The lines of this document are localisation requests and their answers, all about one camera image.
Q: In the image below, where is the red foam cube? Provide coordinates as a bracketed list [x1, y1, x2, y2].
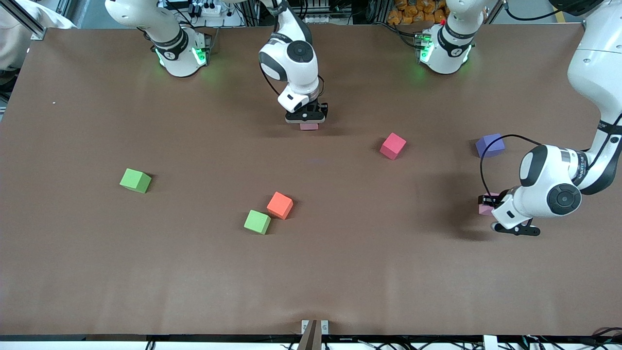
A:
[380, 132, 407, 160]

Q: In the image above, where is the green foam cube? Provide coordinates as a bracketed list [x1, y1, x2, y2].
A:
[120, 168, 152, 194]
[243, 210, 272, 235]

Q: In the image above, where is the purple foam cube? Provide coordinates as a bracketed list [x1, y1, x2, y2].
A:
[475, 133, 506, 158]

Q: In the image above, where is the electrical control unit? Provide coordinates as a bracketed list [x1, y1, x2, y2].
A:
[304, 0, 325, 25]

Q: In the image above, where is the orange foam cube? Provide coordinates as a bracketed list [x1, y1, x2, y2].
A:
[266, 192, 294, 220]

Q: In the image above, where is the pile of orange objects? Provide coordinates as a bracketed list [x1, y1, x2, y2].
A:
[387, 0, 448, 26]

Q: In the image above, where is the white power strip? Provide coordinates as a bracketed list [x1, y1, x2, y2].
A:
[192, 1, 225, 16]

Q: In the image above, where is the silver mounting plate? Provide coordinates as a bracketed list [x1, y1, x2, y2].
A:
[301, 319, 329, 335]

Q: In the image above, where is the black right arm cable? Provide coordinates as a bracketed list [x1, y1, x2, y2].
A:
[260, 0, 325, 98]

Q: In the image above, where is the brown camera pole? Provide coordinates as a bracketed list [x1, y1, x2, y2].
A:
[297, 320, 322, 350]

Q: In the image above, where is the silver aluminium frame profile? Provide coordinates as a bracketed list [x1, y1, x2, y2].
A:
[0, 0, 48, 40]

